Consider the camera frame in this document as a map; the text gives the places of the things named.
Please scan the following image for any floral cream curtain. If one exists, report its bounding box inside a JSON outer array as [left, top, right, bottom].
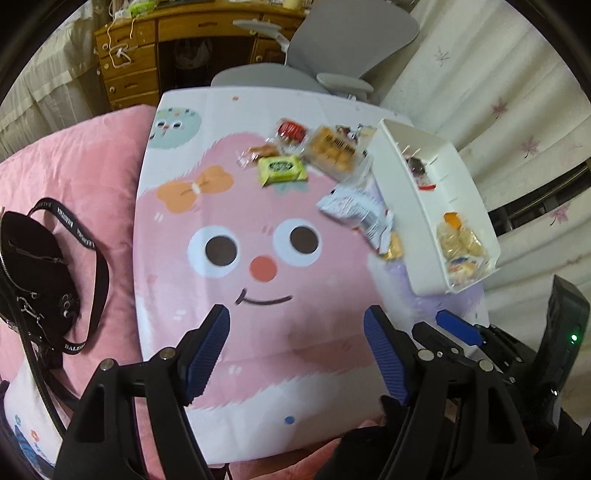
[[381, 0, 591, 352]]

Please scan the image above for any cartoon printed cloth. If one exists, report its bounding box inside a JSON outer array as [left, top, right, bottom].
[[0, 376, 63, 480]]

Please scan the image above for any bread rolls clear packet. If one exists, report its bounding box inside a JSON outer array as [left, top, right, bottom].
[[301, 126, 374, 182]]

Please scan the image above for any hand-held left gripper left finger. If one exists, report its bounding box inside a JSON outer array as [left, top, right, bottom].
[[54, 304, 232, 480]]

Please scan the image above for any red round snack packet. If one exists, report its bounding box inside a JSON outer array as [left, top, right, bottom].
[[276, 119, 308, 145]]

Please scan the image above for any clear packet sponge bread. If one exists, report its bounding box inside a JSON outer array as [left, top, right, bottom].
[[436, 222, 486, 260]]

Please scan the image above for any green yellow snack packet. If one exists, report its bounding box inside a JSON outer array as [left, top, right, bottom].
[[256, 154, 309, 188]]

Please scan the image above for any white cable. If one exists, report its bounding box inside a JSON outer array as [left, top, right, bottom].
[[108, 17, 136, 71]]

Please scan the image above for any white lace cover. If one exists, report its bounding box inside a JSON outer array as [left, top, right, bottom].
[[0, 21, 108, 158]]

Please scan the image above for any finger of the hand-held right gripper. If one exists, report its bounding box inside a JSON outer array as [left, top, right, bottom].
[[435, 309, 514, 357], [412, 322, 483, 365]]

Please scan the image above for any wooden desk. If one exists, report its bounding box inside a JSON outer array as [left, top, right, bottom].
[[94, 0, 311, 112]]

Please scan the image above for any blue cookie packet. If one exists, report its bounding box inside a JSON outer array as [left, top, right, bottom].
[[447, 256, 489, 283]]

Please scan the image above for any white red-edged packet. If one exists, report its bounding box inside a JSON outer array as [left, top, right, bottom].
[[317, 184, 395, 254]]

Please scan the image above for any small yellow snack packet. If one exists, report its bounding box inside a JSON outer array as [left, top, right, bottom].
[[379, 231, 404, 262]]

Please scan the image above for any white storage box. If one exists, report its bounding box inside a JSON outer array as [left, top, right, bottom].
[[367, 118, 502, 297]]

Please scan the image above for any person's dark clothing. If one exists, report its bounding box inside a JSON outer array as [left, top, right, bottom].
[[316, 397, 444, 480]]

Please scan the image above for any dark frame bar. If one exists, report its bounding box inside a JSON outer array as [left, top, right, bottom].
[[487, 154, 591, 229]]

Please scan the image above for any cartoon face printed blanket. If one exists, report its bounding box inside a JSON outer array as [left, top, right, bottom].
[[133, 88, 491, 468]]

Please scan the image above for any grey office chair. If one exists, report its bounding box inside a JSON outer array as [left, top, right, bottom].
[[211, 0, 422, 103]]

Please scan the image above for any bin with plastic liner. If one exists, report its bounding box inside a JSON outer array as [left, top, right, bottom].
[[172, 38, 214, 71]]

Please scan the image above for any pink quilt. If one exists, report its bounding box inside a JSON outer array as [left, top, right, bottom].
[[0, 104, 160, 480]]

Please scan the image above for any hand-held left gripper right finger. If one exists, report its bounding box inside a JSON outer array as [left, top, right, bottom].
[[363, 305, 540, 480]]

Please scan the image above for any black strap bag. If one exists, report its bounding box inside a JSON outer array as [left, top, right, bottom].
[[0, 198, 112, 440]]

